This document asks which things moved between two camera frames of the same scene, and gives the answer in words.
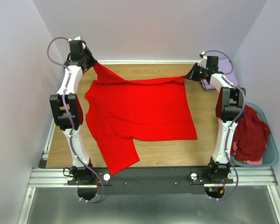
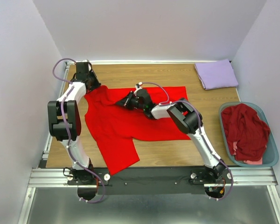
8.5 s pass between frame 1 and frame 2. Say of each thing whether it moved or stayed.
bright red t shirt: moved
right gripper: moved
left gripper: moved
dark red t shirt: stayed
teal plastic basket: stayed
